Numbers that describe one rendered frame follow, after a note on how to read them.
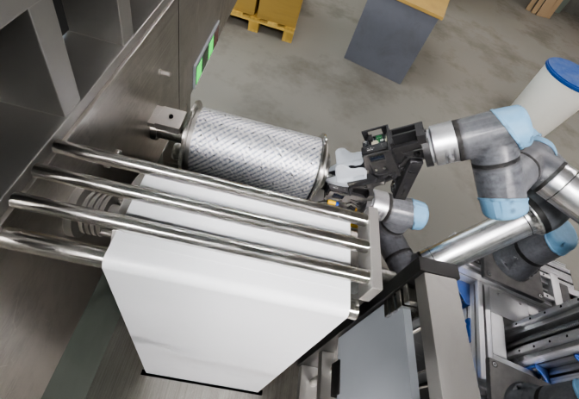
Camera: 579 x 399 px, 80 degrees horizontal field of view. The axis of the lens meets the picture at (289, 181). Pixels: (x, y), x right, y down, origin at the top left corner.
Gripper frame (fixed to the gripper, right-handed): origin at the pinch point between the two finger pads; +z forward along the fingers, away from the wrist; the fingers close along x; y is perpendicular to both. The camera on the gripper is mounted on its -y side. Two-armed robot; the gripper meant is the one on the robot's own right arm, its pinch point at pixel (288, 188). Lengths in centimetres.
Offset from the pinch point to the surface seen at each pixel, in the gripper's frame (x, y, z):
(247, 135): 7.9, 21.9, 12.1
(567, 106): -214, -63, -240
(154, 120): 7.6, 19.5, 29.1
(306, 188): 12.3, 16.7, -0.9
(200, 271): 40, 34, 12
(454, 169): -149, -108, -149
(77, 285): 36.8, 12.4, 30.1
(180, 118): 5.9, 19.8, 25.0
